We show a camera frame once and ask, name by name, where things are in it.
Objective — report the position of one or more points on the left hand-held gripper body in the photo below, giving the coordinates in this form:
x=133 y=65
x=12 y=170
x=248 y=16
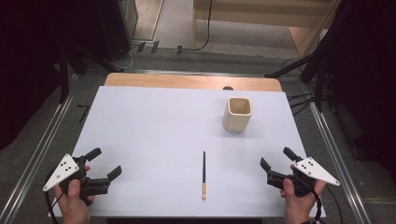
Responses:
x=62 y=170

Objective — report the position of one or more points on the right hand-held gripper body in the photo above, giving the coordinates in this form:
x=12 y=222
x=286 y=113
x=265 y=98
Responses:
x=316 y=170

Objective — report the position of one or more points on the person's left hand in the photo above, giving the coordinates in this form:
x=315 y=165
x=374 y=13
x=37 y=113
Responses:
x=74 y=205

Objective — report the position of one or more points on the person's right hand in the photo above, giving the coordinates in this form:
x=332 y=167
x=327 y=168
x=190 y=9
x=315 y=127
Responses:
x=297 y=207

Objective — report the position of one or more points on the beige square pen holder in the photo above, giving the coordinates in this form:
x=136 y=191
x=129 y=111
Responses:
x=236 y=123

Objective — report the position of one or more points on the white table board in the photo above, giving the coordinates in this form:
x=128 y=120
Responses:
x=155 y=130

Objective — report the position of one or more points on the black and gold pen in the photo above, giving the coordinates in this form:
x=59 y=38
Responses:
x=204 y=174

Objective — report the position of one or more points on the black metal stand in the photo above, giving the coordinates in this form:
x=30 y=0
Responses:
x=319 y=87
x=63 y=77

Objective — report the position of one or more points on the dark round table grommet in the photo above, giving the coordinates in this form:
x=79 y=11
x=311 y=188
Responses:
x=228 y=88

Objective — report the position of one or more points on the wooden table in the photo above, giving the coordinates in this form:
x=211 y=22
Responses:
x=174 y=81

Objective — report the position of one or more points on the black curtain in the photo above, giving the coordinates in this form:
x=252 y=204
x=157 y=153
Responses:
x=367 y=62
x=25 y=62

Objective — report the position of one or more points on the dark floor plug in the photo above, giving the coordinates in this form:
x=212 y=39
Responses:
x=141 y=46
x=179 y=49
x=154 y=47

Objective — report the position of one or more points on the black cabinet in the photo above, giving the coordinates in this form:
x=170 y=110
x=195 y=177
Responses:
x=112 y=28

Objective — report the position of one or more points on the light wooden platform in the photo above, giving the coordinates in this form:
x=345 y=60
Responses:
x=249 y=14

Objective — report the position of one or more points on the metal floor rail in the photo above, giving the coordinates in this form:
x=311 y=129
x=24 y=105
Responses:
x=333 y=155
x=34 y=155

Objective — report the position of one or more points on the black bracket on floor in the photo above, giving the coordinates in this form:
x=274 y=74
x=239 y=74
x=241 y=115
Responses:
x=84 y=113

